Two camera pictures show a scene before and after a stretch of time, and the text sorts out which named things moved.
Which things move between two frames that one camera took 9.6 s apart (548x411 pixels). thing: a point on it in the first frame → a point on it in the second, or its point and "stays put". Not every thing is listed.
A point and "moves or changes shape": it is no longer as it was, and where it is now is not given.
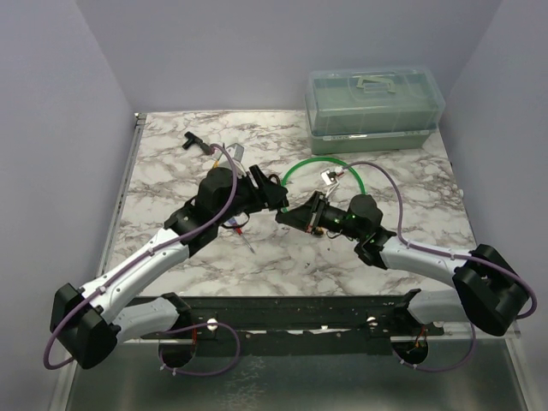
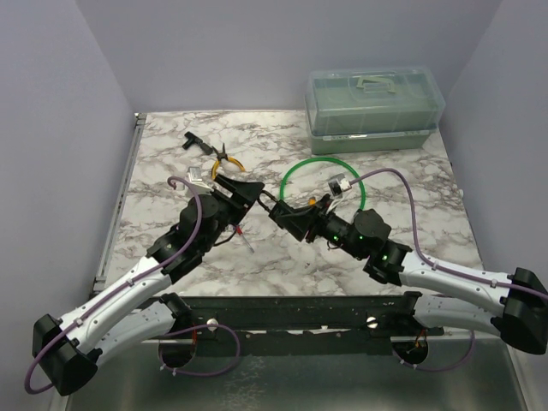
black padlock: [275, 187] moves or changes shape
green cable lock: [318, 159] stays put
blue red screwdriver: [233, 223] stays put
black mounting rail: [355, 324] stays put
